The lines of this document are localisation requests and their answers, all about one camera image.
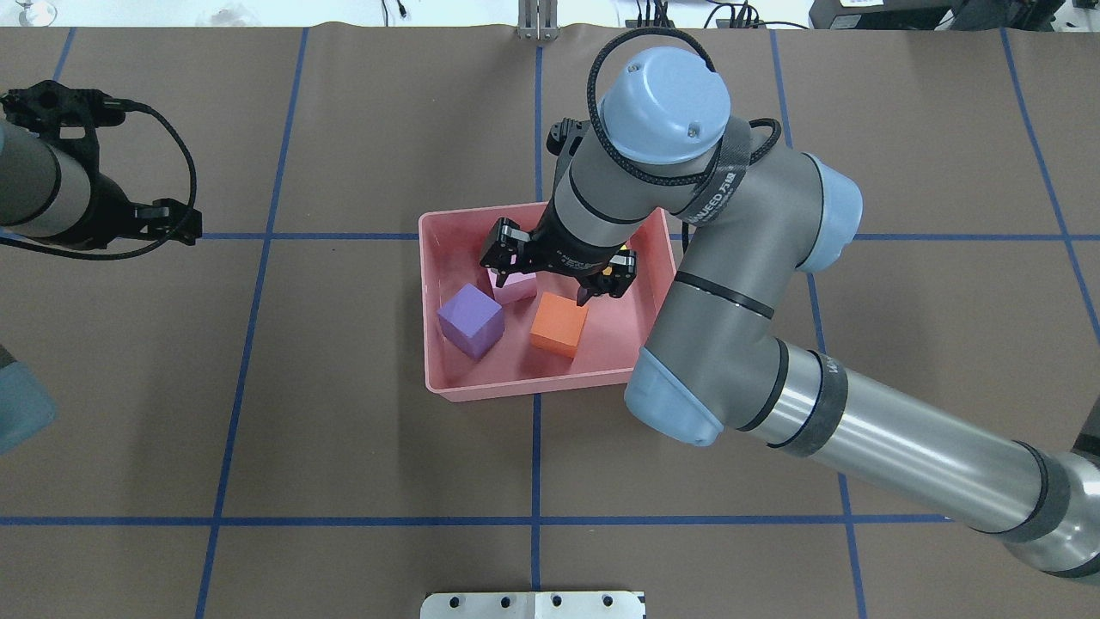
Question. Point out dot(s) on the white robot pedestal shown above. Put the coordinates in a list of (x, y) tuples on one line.
[(535, 604)]

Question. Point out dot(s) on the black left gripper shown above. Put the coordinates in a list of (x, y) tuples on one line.
[(110, 217)]

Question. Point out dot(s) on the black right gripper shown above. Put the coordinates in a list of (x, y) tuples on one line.
[(563, 253)]

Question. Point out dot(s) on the purple foam block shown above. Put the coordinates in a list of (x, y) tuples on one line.
[(472, 321)]

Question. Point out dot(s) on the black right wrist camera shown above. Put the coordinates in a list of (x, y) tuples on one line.
[(563, 141)]

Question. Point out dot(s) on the orange foam block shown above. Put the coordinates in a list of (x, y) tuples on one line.
[(558, 325)]

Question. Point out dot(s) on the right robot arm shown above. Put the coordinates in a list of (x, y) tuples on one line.
[(664, 138)]

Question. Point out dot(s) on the pink foam block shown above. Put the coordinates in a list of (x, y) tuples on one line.
[(516, 287)]

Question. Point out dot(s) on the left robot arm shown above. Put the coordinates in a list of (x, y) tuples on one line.
[(117, 345)]

